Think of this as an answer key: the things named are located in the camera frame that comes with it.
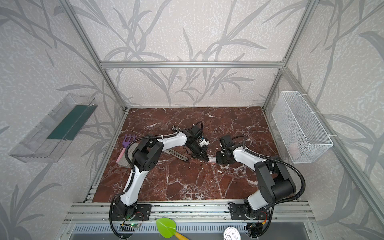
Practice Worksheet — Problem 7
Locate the red white staple box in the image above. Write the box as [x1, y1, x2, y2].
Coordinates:
[208, 156, 216, 163]

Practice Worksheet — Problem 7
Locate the white black stapler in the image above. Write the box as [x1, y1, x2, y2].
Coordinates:
[163, 149, 176, 155]

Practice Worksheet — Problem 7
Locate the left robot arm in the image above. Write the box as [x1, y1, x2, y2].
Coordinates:
[109, 121, 209, 220]

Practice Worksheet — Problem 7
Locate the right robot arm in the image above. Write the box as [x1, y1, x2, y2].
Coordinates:
[216, 135, 306, 220]

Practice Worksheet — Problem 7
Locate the pink object in basket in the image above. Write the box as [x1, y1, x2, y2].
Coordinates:
[288, 143, 301, 159]

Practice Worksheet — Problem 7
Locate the purple plastic tool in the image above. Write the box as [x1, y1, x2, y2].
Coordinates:
[116, 135, 136, 163]

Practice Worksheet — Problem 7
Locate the grey pad under tool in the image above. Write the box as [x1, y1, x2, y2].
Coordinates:
[116, 143, 139, 168]

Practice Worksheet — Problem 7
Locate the green plastic scoop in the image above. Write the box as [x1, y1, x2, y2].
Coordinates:
[156, 218, 188, 240]

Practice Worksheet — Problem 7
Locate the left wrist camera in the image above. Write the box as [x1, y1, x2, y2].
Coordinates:
[197, 136, 210, 147]

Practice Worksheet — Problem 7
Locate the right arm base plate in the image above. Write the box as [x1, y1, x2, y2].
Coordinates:
[227, 202, 270, 221]

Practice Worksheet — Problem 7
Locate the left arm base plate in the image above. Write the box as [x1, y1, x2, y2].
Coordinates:
[109, 204, 152, 221]

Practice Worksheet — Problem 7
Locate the white wire mesh basket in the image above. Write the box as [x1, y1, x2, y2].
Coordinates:
[272, 91, 334, 164]

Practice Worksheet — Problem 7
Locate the aluminium front rail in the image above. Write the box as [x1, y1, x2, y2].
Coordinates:
[64, 200, 316, 224]

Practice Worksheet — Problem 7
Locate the clear plastic wall bin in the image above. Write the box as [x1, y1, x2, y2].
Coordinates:
[9, 94, 98, 163]

